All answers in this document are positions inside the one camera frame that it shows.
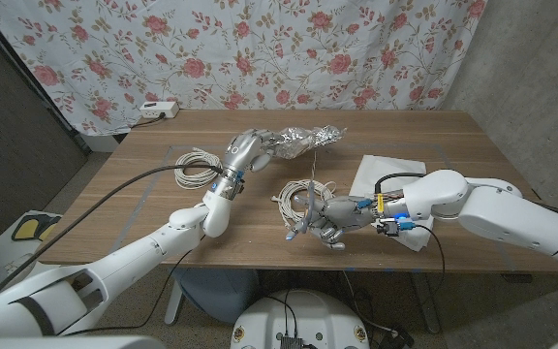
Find black power strip cord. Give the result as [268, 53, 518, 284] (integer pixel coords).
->
[131, 111, 168, 130]

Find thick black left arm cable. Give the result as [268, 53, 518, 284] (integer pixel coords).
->
[0, 163, 225, 306]

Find black adapter on floor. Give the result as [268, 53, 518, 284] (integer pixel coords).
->
[378, 327, 416, 349]

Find floral print backdrop curtain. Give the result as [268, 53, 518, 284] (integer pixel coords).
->
[0, 0, 488, 137]

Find yellow grey handled scissors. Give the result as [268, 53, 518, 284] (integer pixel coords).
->
[296, 149, 320, 235]

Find white table leg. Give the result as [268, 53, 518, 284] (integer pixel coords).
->
[164, 279, 186, 325]

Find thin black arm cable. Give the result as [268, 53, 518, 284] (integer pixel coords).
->
[417, 223, 448, 292]
[65, 246, 198, 336]

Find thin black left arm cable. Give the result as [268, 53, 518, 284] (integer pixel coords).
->
[65, 246, 198, 336]

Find grey table leg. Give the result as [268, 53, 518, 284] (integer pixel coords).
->
[412, 271, 441, 334]

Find blue grey stool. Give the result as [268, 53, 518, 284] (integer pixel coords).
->
[168, 268, 261, 325]

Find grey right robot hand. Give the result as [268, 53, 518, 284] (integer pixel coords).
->
[285, 192, 383, 251]

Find aluminum foil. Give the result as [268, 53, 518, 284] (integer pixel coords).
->
[259, 124, 348, 161]

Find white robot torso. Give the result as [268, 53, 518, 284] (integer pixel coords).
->
[230, 289, 371, 349]

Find white power strip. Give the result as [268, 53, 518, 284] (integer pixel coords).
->
[139, 100, 180, 120]

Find white floor board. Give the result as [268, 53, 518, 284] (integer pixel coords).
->
[0, 208, 65, 277]

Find white towel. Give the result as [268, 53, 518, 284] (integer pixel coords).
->
[349, 154, 435, 252]

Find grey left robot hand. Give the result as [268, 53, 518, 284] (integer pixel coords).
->
[209, 127, 280, 201]

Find small coiled white cable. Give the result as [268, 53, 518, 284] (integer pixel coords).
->
[173, 147, 225, 190]

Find large coiled white cable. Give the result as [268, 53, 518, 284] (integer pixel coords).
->
[271, 178, 338, 232]

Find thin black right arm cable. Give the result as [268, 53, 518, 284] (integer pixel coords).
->
[417, 223, 448, 292]

